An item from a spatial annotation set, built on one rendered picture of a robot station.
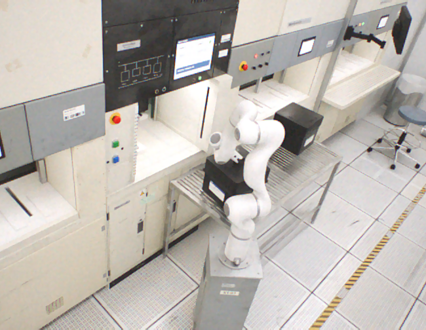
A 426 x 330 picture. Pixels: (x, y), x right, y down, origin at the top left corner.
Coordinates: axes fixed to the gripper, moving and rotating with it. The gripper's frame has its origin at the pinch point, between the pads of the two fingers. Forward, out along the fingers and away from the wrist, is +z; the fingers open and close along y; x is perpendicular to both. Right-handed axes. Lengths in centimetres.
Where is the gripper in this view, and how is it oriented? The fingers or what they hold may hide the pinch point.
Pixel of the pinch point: (238, 160)
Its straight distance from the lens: 230.6
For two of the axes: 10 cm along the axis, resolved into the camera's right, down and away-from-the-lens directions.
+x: -6.5, 7.6, 0.2
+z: 4.4, 3.5, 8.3
